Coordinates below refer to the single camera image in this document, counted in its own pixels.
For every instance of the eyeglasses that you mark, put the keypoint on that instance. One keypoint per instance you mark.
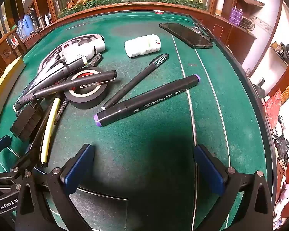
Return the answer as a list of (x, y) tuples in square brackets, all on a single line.
[(200, 30)]

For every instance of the round table control panel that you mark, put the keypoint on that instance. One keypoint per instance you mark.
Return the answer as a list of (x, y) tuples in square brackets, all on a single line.
[(69, 44)]

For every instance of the purple-capped black marker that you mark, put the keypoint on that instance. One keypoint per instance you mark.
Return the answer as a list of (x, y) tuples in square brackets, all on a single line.
[(147, 101)]

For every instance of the yellow storage box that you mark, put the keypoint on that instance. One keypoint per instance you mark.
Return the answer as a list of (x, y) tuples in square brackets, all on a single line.
[(4, 86)]

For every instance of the thin black pen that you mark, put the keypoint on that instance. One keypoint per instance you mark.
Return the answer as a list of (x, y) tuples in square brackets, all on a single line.
[(62, 110)]

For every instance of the clear plastic pen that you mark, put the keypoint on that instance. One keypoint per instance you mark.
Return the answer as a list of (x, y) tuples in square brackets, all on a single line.
[(95, 59)]

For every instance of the white plastic bottle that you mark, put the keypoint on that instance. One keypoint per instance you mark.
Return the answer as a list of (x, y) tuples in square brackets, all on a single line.
[(86, 49)]

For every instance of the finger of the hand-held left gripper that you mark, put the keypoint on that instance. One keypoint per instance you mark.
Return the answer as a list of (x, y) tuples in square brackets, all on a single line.
[(0, 144), (19, 167)]

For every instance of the silver cup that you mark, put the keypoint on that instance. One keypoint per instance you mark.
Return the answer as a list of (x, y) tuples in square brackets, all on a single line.
[(41, 22)]

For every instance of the black tape roll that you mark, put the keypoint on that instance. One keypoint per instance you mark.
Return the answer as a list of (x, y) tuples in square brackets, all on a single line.
[(86, 101)]

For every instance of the black smartphone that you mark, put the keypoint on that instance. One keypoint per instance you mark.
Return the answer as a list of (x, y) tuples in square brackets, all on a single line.
[(185, 35)]

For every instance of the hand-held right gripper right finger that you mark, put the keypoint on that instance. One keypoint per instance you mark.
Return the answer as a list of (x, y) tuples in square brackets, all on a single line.
[(209, 170)]

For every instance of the small white bottle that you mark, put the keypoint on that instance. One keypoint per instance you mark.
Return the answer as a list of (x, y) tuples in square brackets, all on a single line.
[(47, 20)]

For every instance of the small red object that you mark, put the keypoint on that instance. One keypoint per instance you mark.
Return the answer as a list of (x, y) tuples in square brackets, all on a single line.
[(159, 12)]

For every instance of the blue kettle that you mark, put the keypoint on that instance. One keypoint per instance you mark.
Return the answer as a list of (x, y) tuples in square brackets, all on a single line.
[(26, 26)]

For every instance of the white pill bottle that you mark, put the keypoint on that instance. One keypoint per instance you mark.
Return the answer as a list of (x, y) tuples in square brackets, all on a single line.
[(142, 45)]

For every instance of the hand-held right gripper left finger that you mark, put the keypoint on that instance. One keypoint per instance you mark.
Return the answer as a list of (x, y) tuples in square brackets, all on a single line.
[(80, 168)]

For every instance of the yellow pen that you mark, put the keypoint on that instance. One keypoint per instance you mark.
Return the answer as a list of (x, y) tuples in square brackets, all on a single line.
[(49, 130)]

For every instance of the dark thermos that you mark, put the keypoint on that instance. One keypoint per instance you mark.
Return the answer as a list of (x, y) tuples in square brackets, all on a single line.
[(33, 18)]

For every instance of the black pen with metal clip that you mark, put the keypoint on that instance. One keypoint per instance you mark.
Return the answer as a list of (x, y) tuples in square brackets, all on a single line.
[(91, 79)]

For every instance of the wooden armchair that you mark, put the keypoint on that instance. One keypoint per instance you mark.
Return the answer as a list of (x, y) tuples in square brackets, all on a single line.
[(7, 43)]

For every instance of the red plastic bag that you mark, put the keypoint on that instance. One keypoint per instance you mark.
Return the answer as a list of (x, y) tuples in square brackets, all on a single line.
[(272, 108)]

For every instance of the black pen with white print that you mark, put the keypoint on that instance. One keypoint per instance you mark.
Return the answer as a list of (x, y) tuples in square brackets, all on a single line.
[(134, 81)]

